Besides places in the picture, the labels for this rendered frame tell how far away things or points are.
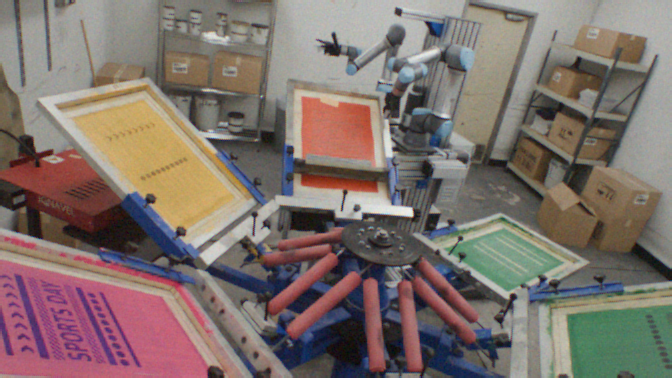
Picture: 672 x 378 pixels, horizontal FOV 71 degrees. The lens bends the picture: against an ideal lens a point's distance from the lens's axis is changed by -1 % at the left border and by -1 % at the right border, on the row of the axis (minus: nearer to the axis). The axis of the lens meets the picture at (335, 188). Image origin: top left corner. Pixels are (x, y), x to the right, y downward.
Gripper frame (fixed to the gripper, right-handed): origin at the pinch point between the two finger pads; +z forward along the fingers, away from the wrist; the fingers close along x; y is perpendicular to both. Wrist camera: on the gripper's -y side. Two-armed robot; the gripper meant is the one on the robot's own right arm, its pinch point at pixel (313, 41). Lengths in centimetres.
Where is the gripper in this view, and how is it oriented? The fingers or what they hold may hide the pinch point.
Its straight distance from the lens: 355.4
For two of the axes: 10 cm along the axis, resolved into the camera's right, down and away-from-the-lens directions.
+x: 0.8, -5.3, 8.5
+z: -9.8, -1.9, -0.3
